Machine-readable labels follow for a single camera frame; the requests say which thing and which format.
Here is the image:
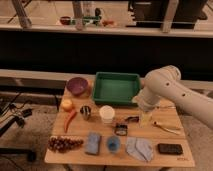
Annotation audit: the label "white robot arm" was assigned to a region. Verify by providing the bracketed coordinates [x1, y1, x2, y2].
[132, 65, 213, 130]

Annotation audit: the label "purple bowl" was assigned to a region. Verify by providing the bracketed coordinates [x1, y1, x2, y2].
[66, 77, 88, 96]

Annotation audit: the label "dark red background bowl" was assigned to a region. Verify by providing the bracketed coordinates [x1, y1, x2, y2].
[60, 16, 71, 25]

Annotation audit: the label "black cables on floor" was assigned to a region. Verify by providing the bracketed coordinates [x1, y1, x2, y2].
[0, 93, 34, 134]

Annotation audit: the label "orange background object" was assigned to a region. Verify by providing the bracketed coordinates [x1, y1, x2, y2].
[102, 20, 114, 27]

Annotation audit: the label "metal cup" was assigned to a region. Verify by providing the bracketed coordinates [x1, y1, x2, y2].
[80, 106, 91, 120]

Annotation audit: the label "black phone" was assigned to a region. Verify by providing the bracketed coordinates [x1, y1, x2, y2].
[157, 143, 183, 155]

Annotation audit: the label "blue small cup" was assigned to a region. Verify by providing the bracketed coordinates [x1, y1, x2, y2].
[106, 136, 120, 153]

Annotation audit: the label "white cup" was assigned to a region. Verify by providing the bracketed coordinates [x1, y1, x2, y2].
[99, 105, 115, 124]

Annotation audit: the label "orange carrot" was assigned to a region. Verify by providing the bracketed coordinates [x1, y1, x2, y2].
[64, 109, 77, 133]

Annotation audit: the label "blue sponge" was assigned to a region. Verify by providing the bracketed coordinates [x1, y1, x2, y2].
[85, 132, 101, 155]

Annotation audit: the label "yellow apple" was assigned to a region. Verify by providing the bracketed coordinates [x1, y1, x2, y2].
[61, 99, 73, 112]

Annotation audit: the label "grey folded cloth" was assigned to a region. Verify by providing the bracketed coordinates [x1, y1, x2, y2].
[126, 137, 153, 162]

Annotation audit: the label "green background object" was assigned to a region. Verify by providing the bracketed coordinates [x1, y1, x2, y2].
[83, 16, 100, 25]

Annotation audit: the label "green plastic tray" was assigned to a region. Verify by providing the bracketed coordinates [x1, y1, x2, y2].
[92, 72, 141, 106]

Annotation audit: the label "bunch of dark grapes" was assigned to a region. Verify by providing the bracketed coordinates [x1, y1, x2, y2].
[48, 137, 84, 153]

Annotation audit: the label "wooden spoon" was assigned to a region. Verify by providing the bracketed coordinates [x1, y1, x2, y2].
[153, 121, 180, 135]

